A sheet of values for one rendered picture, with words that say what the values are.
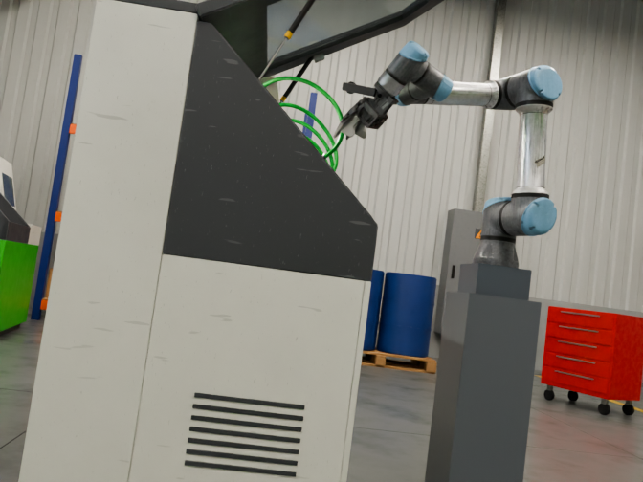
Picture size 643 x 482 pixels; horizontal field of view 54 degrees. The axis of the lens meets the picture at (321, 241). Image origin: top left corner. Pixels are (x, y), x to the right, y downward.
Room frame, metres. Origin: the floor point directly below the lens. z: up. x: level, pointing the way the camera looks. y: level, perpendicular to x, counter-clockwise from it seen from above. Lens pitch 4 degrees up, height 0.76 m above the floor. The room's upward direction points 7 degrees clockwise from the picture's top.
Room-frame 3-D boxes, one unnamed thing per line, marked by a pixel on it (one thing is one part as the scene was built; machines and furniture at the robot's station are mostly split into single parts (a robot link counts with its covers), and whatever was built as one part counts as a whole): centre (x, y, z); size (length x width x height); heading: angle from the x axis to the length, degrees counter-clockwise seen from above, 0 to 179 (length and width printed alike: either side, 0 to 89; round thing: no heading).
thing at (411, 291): (7.06, -0.76, 0.51); 1.20 x 0.85 x 1.02; 94
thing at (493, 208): (2.10, -0.59, 1.07); 0.13 x 0.12 x 0.14; 24
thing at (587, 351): (5.66, -2.54, 0.43); 0.70 x 0.46 x 0.86; 31
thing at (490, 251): (2.10, -0.59, 0.95); 0.15 x 0.15 x 0.10
